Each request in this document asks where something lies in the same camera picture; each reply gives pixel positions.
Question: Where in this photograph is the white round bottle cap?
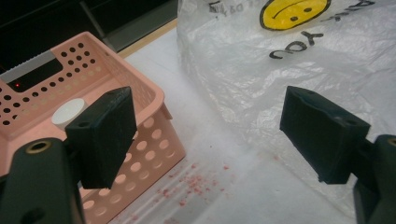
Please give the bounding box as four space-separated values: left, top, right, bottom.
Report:
50 98 89 132

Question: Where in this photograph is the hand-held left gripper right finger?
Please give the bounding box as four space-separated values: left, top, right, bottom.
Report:
279 85 396 224

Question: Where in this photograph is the white smiley plastic bag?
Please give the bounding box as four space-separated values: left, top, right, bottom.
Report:
177 0 396 216

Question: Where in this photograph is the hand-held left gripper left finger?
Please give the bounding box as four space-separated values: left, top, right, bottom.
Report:
0 86 138 224

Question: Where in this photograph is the pink perforated plastic basket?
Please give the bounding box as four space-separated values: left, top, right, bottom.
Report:
0 31 187 224

